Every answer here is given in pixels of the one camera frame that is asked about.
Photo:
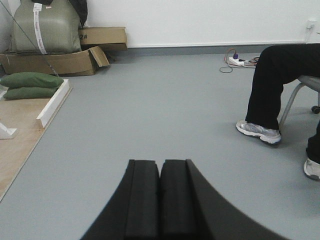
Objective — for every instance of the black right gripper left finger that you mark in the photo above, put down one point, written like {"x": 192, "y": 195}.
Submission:
{"x": 132, "y": 213}

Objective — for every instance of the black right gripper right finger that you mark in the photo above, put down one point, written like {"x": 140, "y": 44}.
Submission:
{"x": 192, "y": 209}

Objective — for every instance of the silver white right sneaker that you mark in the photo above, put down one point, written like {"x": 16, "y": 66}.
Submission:
{"x": 267, "y": 135}

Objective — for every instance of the silver white sneaker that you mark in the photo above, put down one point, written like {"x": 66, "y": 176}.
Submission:
{"x": 312, "y": 169}
{"x": 267, "y": 135}

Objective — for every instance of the plywood platform left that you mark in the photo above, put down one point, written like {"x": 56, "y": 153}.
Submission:
{"x": 21, "y": 115}

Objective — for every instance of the silver white left sneaker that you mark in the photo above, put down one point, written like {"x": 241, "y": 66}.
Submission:
{"x": 312, "y": 169}

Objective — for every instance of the person left leg black trousers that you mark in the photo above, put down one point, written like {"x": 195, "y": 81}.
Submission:
{"x": 313, "y": 146}

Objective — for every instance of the person leg black trousers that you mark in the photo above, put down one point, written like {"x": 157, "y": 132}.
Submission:
{"x": 313, "y": 146}
{"x": 279, "y": 65}

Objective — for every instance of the white power strip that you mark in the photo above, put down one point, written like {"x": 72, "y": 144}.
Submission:
{"x": 235, "y": 62}

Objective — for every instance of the open flattened cardboard box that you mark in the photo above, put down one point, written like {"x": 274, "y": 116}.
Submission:
{"x": 82, "y": 63}

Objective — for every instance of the lower green sandbag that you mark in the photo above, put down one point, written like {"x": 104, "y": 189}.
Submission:
{"x": 30, "y": 93}

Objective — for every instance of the person right leg black trousers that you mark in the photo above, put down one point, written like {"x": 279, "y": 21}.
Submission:
{"x": 279, "y": 65}

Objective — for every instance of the green sandbag on platform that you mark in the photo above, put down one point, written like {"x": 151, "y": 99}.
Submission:
{"x": 30, "y": 79}

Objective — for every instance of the cardboard box marked 2# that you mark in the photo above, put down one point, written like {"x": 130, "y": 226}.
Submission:
{"x": 109, "y": 39}

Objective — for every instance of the large olive woven sack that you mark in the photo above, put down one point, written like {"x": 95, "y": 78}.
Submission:
{"x": 47, "y": 30}

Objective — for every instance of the black jacket on sack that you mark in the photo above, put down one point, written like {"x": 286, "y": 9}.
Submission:
{"x": 80, "y": 6}

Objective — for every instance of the white wooden frame brace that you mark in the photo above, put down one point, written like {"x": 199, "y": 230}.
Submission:
{"x": 5, "y": 132}

